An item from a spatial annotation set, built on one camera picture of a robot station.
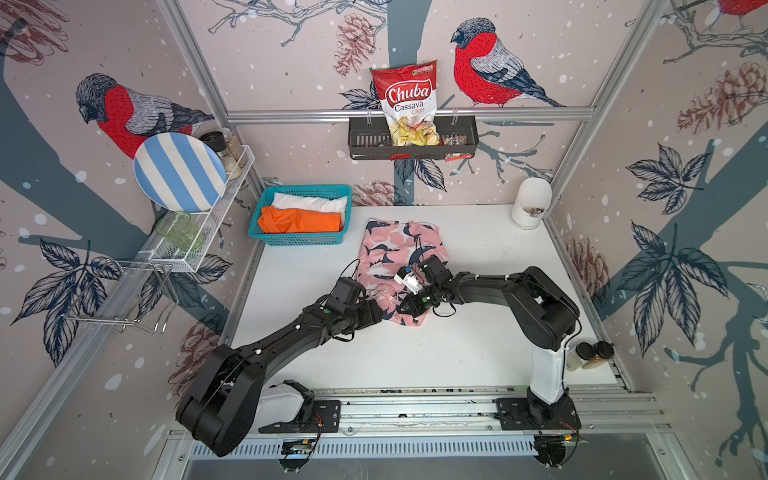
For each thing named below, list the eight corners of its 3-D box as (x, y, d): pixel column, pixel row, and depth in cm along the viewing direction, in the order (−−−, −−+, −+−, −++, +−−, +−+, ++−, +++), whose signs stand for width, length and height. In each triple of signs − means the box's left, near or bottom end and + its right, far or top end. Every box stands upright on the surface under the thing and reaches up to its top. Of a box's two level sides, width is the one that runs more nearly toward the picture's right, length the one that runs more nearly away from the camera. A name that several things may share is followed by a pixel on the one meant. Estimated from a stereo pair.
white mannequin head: (513, 235, 115) (527, 205, 102) (503, 208, 124) (516, 177, 112) (542, 235, 114) (560, 205, 102) (530, 208, 124) (546, 177, 112)
